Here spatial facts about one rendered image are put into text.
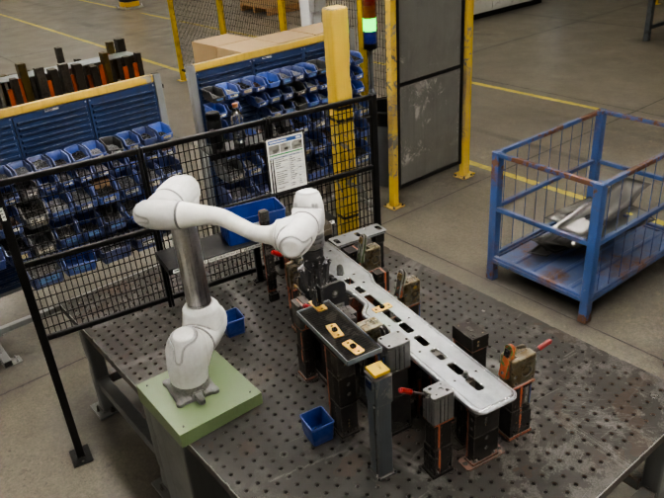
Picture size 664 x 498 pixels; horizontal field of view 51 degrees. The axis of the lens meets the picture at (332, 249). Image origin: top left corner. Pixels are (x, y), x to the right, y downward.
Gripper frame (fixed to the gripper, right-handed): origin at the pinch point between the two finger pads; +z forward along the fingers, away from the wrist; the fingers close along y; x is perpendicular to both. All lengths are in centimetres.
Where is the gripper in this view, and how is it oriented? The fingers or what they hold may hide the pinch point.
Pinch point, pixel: (316, 295)
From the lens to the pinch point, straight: 251.0
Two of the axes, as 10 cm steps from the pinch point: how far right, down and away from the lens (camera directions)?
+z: 0.7, 8.8, 4.7
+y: 8.7, -2.9, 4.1
